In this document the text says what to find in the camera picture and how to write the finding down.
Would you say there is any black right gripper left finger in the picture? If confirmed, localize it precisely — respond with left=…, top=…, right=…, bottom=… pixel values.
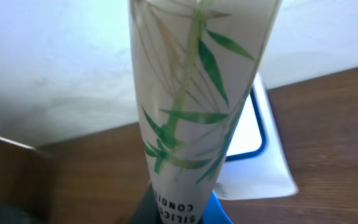
left=128, top=183, right=163, bottom=224

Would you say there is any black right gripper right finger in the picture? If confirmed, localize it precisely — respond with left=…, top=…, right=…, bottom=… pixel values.
left=199, top=192, right=233, bottom=224

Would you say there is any white tube package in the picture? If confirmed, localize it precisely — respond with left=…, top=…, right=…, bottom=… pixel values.
left=129, top=0, right=281, bottom=223

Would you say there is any white barcode scanner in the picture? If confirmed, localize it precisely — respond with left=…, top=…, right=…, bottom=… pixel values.
left=214, top=74, right=298, bottom=200

